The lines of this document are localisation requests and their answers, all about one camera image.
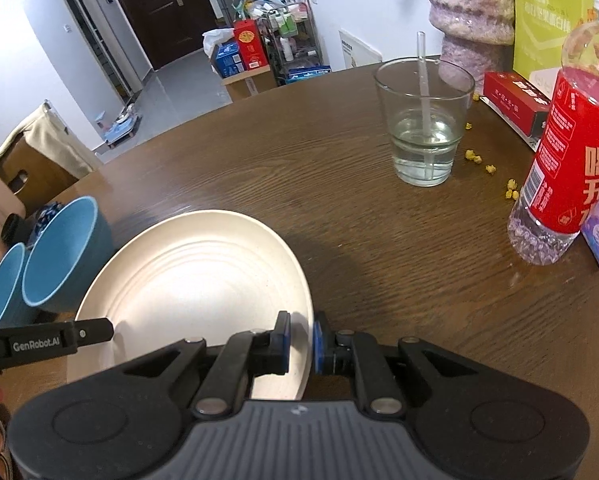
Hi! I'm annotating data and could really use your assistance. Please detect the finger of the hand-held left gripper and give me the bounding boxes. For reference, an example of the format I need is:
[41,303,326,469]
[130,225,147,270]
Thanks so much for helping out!
[74,316,115,350]

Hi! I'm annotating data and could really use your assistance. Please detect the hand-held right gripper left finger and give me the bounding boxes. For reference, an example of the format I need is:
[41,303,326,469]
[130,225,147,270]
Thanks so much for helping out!
[122,311,293,418]

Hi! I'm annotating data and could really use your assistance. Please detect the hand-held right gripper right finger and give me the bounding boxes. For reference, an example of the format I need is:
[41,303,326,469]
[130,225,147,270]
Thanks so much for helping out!
[313,312,480,417]

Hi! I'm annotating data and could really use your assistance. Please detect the blue ribbed bowl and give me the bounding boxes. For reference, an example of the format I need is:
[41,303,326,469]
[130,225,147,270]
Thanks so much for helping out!
[0,242,40,328]
[21,196,114,314]

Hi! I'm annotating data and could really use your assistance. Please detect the cream round plate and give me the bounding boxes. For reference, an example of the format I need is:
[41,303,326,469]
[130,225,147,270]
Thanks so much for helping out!
[67,209,314,402]

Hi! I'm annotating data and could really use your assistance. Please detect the wooden chair with cloth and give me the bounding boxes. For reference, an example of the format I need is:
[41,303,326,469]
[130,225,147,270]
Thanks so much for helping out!
[0,102,105,181]

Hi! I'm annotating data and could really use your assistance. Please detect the light floor object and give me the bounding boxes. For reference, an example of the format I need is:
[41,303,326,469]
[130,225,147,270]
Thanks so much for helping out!
[96,105,143,148]

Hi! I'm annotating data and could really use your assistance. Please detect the drinking glass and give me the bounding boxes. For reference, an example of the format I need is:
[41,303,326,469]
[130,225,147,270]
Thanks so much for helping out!
[374,57,475,188]

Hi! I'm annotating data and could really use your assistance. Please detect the scattered yellow crumbs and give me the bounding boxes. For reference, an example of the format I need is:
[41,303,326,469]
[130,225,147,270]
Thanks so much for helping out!
[463,91,521,201]

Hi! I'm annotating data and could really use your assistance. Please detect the cardboard box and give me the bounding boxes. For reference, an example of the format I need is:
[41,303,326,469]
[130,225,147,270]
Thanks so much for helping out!
[221,67,275,102]

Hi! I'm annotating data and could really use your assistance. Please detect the flat blue box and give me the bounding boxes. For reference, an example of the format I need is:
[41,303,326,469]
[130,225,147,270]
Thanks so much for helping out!
[284,64,333,85]

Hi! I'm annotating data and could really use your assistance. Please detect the clear straw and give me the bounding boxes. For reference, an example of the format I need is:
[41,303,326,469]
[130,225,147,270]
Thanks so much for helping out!
[417,31,436,176]

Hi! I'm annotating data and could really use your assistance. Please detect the white flat board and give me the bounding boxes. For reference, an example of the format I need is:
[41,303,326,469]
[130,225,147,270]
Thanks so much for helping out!
[338,30,383,68]

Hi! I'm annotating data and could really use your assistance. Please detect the glass panel door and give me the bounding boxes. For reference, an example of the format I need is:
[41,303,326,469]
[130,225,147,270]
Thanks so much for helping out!
[54,0,135,106]

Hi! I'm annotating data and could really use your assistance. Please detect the tall red gift box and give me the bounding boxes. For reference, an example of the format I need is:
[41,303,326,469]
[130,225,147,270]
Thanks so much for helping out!
[233,19,270,72]

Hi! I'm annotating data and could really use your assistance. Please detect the white plastic bag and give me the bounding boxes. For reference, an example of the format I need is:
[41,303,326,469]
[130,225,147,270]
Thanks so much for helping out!
[202,28,235,58]

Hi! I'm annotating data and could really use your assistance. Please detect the red label plastic bottle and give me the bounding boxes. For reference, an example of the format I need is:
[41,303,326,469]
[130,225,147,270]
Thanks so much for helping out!
[508,7,599,267]

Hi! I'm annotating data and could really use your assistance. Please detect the flat red carton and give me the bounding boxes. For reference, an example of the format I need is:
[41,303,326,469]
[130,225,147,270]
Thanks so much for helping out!
[482,71,553,138]

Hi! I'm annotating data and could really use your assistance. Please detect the dark brown door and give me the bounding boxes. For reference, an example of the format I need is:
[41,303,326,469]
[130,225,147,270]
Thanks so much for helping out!
[104,0,219,71]

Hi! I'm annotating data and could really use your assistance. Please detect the pink textured vase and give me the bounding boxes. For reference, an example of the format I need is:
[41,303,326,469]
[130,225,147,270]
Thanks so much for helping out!
[426,0,516,88]

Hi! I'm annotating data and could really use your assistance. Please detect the yellow-green snack box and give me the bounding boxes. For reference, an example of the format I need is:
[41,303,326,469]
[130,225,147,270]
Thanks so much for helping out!
[512,0,597,86]

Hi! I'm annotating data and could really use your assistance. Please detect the blue lanyard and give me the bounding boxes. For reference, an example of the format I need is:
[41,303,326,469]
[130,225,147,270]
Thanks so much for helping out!
[32,202,63,241]

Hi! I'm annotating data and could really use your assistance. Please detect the wire rack cart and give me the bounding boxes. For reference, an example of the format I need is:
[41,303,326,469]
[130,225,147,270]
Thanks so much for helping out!
[257,2,325,86]

